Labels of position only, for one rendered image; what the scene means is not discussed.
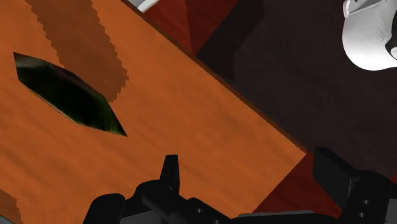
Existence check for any dark green faceted object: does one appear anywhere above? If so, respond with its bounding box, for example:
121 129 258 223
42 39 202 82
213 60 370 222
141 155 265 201
13 52 129 137

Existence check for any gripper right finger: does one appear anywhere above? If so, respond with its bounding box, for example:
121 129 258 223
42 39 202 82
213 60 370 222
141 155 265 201
312 146 397 224

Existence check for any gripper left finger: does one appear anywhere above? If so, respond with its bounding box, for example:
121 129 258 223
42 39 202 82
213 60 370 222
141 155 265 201
81 154 233 224

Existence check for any orange wooden table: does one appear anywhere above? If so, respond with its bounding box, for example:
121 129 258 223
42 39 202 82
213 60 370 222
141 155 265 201
0 0 308 224

